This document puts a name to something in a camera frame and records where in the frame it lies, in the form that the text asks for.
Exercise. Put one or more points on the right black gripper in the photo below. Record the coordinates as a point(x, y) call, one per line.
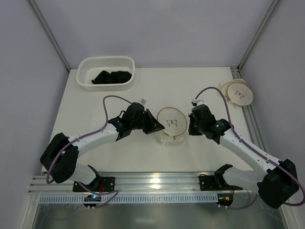
point(193, 126)

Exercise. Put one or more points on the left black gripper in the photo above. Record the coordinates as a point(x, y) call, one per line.
point(147, 122)

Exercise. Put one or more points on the white mesh laundry bag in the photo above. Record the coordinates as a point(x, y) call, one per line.
point(175, 125)

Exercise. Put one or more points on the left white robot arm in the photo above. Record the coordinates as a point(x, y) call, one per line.
point(61, 155)

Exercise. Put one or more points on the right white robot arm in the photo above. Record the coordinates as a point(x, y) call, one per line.
point(274, 181)

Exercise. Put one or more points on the black bra in basket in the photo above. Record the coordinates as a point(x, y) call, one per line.
point(117, 77)

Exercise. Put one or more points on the right controller board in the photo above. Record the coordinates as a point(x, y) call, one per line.
point(224, 201)

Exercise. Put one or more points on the controller board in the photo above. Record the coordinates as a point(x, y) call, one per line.
point(91, 201)
point(224, 201)

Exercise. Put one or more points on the white plastic basket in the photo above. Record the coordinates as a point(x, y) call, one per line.
point(89, 68)

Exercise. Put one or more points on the left controller board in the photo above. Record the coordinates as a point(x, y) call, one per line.
point(91, 201)

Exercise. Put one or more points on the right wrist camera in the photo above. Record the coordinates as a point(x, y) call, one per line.
point(196, 102)

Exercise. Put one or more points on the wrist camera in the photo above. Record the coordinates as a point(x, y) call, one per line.
point(142, 101)
point(196, 102)

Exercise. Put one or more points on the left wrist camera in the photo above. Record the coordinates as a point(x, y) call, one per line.
point(142, 101)

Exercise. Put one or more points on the right aluminium side rail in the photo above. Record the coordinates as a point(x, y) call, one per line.
point(253, 128)

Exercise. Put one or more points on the aluminium front rail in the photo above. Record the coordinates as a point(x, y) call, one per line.
point(134, 182)

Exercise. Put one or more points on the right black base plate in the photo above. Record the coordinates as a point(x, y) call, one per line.
point(215, 183)

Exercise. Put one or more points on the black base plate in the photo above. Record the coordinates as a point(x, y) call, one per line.
point(104, 184)
point(215, 183)

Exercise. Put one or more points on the slotted grey cable duct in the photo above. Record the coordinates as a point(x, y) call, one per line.
point(134, 198)

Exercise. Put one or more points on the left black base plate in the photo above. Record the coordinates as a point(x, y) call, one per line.
point(104, 184)

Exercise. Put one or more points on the right aluminium frame post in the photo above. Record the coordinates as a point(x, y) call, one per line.
point(272, 9)

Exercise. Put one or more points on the aluminium frame post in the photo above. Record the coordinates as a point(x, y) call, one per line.
point(44, 24)
point(272, 9)

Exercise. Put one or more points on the left aluminium frame post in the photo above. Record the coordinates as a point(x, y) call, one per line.
point(44, 24)

